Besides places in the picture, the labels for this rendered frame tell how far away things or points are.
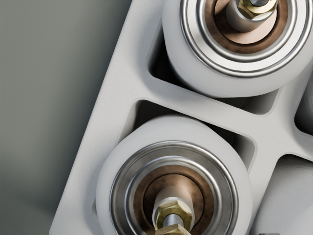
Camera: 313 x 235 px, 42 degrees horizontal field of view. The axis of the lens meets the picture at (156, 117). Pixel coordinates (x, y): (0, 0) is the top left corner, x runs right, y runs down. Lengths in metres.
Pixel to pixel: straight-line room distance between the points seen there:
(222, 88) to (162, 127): 0.04
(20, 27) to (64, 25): 0.05
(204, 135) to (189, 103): 0.07
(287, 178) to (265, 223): 0.04
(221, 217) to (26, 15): 0.37
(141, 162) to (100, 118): 0.09
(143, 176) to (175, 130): 0.03
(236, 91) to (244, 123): 0.07
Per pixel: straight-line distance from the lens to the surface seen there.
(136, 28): 0.32
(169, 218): 0.20
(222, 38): 0.24
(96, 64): 0.50
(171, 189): 0.23
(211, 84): 0.24
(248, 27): 0.23
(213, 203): 0.24
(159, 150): 0.24
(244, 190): 0.25
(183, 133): 0.24
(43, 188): 0.53
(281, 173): 0.35
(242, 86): 0.24
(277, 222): 0.29
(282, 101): 0.32
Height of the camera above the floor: 0.49
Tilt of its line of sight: 86 degrees down
